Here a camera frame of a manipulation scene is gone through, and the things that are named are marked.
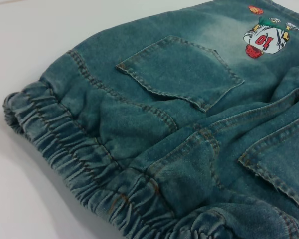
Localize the blue denim shorts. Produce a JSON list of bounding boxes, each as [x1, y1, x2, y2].
[[2, 0, 299, 239]]

